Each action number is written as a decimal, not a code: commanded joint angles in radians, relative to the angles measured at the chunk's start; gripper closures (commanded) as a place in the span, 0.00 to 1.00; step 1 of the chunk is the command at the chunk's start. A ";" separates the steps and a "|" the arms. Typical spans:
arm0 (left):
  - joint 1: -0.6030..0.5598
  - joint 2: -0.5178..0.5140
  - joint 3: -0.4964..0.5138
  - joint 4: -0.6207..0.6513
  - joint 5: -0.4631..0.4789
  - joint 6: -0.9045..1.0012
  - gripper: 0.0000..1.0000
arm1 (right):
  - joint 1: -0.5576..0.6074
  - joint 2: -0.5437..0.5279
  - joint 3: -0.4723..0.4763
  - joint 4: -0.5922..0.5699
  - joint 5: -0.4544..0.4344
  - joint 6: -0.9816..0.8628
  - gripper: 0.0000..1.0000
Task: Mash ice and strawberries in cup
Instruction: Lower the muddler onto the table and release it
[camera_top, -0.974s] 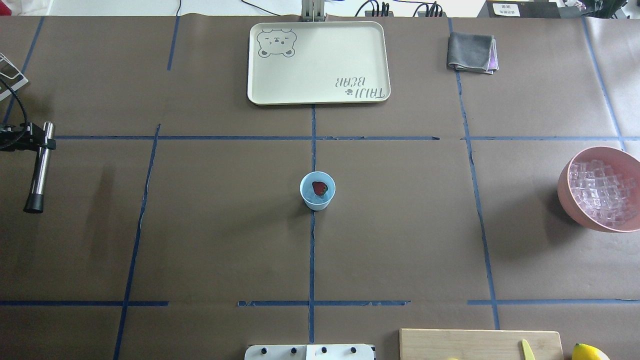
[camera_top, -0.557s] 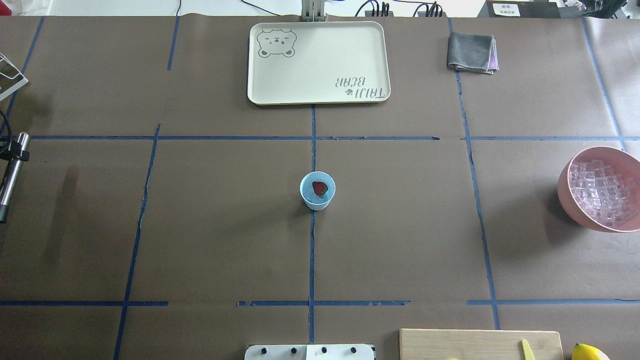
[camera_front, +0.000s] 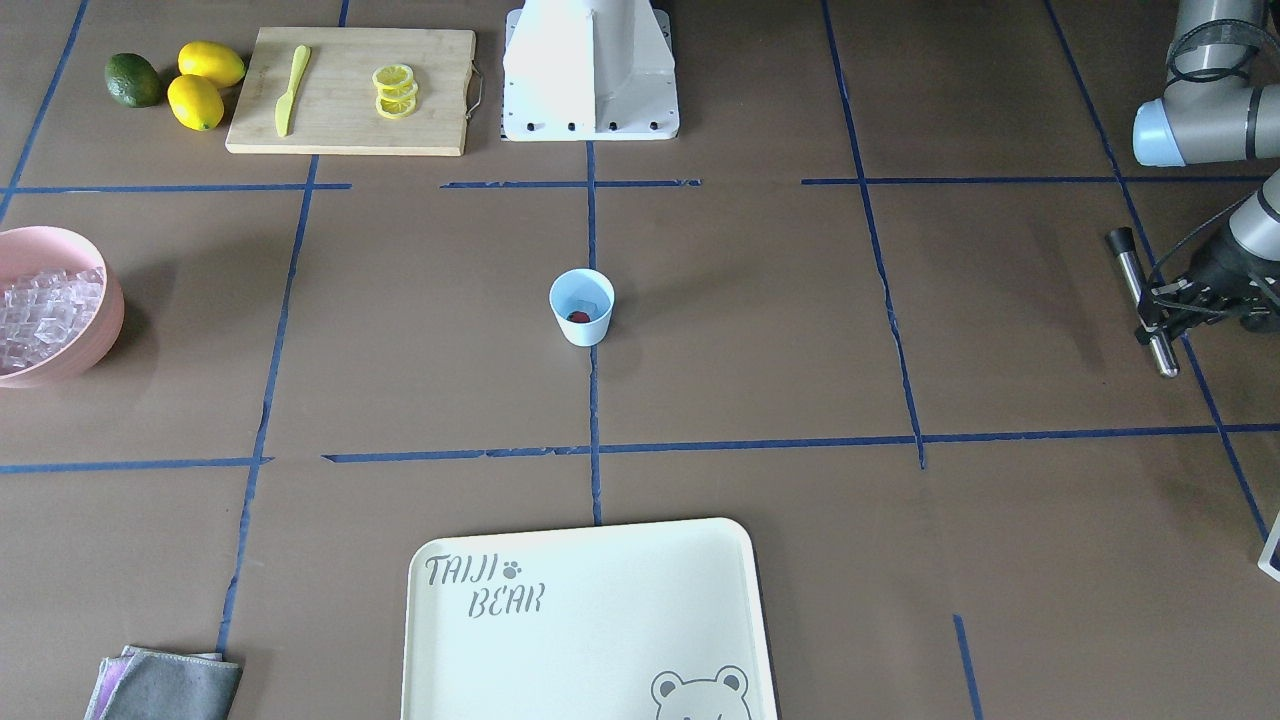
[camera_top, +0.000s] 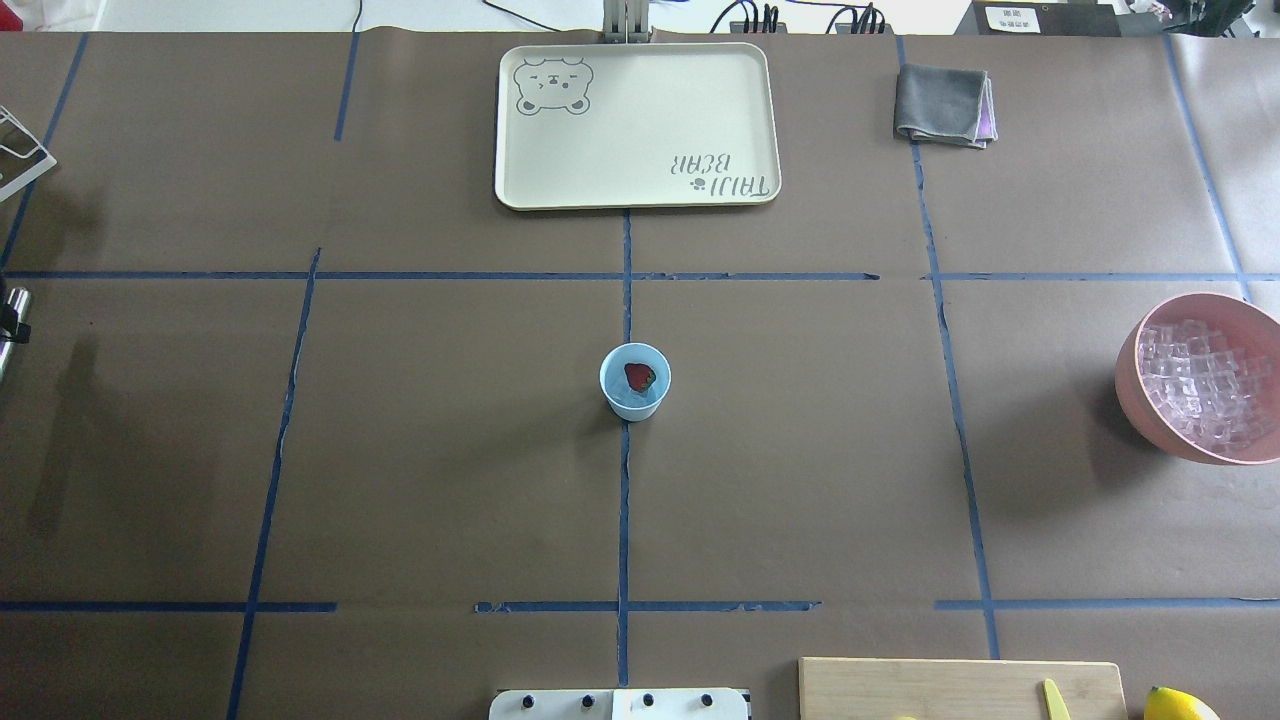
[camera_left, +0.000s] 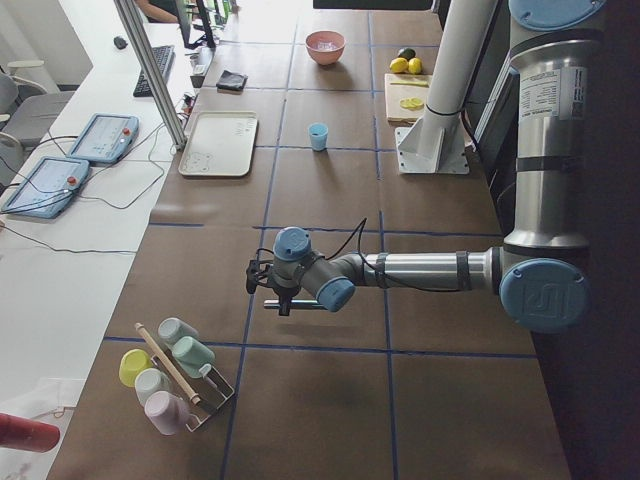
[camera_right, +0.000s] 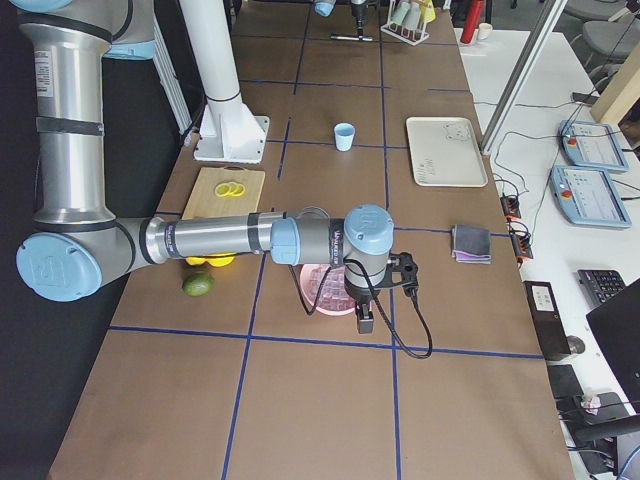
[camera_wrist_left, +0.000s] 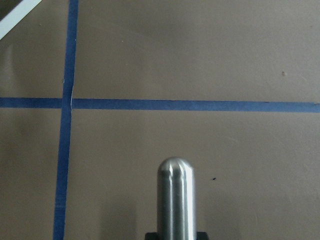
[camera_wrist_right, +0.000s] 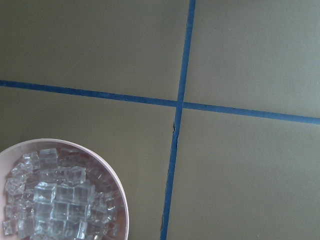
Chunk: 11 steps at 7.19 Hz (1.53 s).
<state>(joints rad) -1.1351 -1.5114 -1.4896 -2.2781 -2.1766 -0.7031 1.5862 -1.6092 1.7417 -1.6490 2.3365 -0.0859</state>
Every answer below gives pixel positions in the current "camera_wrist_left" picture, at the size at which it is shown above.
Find white wire cup rack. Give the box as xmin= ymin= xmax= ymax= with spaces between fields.
xmin=0 ymin=0 xmax=41 ymax=39

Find steel muddler black tip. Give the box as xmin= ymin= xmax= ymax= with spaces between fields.
xmin=157 ymin=157 xmax=197 ymax=240

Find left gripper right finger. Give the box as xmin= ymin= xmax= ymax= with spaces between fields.
xmin=196 ymin=231 xmax=209 ymax=240

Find left gripper left fingers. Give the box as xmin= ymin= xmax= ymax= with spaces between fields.
xmin=145 ymin=232 xmax=158 ymax=240

